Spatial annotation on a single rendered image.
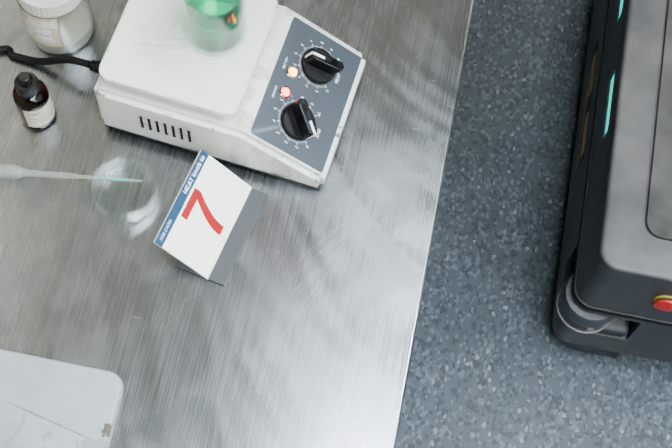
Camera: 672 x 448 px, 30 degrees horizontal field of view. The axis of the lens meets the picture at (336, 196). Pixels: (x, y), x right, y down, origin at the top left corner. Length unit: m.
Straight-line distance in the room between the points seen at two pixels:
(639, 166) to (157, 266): 0.72
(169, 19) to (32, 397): 0.32
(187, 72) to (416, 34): 0.24
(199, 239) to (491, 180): 0.95
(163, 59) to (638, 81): 0.77
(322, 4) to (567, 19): 0.98
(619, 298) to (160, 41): 0.77
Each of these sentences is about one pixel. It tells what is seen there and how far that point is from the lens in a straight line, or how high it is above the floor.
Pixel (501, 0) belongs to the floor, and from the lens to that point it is 2.09.
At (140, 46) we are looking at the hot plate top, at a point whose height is 0.84.
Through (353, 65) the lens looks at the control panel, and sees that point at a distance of 1.09.
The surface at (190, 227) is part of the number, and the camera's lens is 1.03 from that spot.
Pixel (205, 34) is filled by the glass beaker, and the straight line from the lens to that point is 1.00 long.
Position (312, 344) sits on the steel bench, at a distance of 1.02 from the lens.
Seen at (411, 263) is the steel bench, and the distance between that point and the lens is 1.05.
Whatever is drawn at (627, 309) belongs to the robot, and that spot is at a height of 0.24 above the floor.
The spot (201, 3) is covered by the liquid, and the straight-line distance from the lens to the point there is 1.01.
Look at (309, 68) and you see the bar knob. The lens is 1.06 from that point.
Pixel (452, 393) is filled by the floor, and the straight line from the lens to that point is 1.81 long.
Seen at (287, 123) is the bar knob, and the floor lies 0.81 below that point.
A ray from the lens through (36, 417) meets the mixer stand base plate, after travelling 1.01.
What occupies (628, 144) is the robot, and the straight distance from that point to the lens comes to 1.59.
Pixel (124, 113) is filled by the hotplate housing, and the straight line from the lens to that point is 1.06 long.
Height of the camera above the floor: 1.73
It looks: 66 degrees down
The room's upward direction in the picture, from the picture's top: 6 degrees clockwise
